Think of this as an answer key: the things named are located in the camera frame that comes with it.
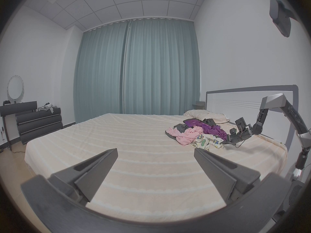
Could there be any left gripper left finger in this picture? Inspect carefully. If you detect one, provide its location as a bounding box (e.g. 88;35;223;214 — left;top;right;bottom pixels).
49;148;119;203

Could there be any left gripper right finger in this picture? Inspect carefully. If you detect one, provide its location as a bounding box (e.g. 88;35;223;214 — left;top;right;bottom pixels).
194;148;261;206

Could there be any white printed pyjama top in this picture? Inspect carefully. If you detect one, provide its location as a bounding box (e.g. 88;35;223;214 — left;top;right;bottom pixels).
190;133;225;152

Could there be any pile of clothes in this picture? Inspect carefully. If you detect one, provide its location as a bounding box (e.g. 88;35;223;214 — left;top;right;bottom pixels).
165;118;227;146

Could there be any bed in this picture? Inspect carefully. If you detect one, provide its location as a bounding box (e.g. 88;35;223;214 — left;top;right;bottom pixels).
24;84;299;223

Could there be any small grey clothes heap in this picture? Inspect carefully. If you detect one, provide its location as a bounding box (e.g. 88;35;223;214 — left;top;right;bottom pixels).
36;102;58;114

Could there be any dark dressing table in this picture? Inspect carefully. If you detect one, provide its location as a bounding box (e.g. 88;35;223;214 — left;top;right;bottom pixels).
0;101;37;151

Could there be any blue-green curtain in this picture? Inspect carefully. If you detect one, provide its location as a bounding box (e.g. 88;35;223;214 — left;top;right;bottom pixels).
74;18;201;124

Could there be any round white mirror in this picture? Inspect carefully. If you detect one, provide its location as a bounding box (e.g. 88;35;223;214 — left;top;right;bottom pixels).
7;75;25;104

